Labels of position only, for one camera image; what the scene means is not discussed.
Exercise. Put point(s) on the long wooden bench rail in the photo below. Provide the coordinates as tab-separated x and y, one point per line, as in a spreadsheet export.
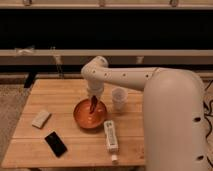
135	57

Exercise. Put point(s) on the red pepper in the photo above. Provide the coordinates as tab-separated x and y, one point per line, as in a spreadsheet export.
94	102

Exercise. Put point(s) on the white tube bottle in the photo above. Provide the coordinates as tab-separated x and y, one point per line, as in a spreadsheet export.
111	140

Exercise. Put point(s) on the white rectangular block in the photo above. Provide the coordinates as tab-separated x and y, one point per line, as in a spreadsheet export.
40	119

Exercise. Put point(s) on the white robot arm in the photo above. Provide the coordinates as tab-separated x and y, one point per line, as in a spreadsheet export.
172	107

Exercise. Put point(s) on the wooden table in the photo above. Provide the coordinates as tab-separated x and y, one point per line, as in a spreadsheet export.
28	148

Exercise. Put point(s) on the white ceramic cup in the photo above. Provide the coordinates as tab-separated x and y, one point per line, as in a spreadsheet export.
119	97

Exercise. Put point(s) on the black phone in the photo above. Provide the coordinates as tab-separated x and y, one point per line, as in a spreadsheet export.
56	144

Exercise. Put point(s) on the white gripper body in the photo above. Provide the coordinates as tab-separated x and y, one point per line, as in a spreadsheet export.
97	92

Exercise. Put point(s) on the orange bowl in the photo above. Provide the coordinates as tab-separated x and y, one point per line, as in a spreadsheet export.
89	120

